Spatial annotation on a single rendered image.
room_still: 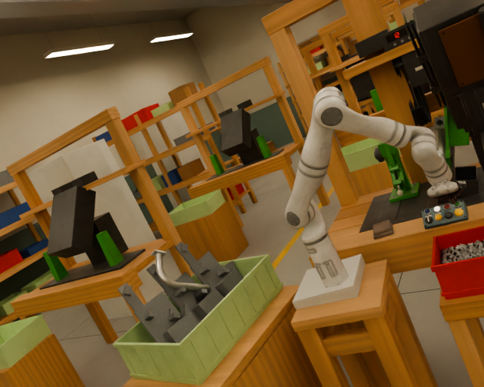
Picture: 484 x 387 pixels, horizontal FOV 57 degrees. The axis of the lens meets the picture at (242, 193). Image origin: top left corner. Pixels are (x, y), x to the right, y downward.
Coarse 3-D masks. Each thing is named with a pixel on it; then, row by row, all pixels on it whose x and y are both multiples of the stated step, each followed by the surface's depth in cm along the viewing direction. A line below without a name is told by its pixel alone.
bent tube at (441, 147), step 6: (438, 120) 178; (444, 120) 177; (438, 126) 177; (444, 126) 176; (438, 132) 182; (444, 132) 182; (438, 138) 185; (444, 138) 185; (438, 144) 187; (444, 144) 186; (438, 150) 187; (444, 150) 186
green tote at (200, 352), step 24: (240, 264) 206; (264, 264) 192; (240, 288) 178; (264, 288) 188; (216, 312) 165; (240, 312) 175; (144, 336) 186; (192, 336) 154; (216, 336) 163; (240, 336) 172; (144, 360) 168; (168, 360) 158; (192, 360) 152; (216, 360) 160; (192, 384) 156
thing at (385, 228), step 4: (388, 220) 179; (376, 224) 181; (380, 224) 179; (384, 224) 177; (388, 224) 176; (392, 224) 179; (376, 228) 177; (380, 228) 176; (384, 228) 174; (388, 228) 173; (392, 228) 173; (376, 232) 174; (380, 232) 174; (384, 232) 174; (388, 232) 173; (392, 232) 172; (376, 236) 174; (380, 236) 174
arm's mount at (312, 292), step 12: (348, 264) 167; (360, 264) 165; (312, 276) 172; (348, 276) 157; (360, 276) 160; (300, 288) 167; (312, 288) 163; (324, 288) 158; (336, 288) 153; (348, 288) 150; (300, 300) 159; (312, 300) 157; (324, 300) 155; (336, 300) 153
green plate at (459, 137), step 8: (448, 112) 168; (448, 120) 169; (448, 128) 169; (456, 128) 169; (448, 136) 170; (456, 136) 170; (464, 136) 169; (448, 144) 171; (456, 144) 171; (464, 144) 170
